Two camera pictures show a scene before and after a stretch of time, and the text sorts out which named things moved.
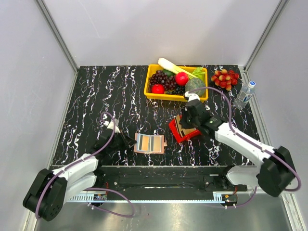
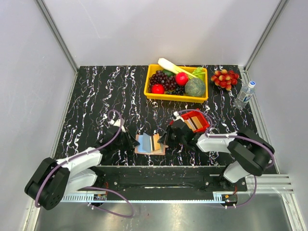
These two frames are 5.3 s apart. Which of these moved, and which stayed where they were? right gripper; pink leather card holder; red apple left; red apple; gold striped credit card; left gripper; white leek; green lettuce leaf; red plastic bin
Moved: right gripper; gold striped credit card; red plastic bin
Stayed: white leek; red apple; pink leather card holder; green lettuce leaf; red apple left; left gripper
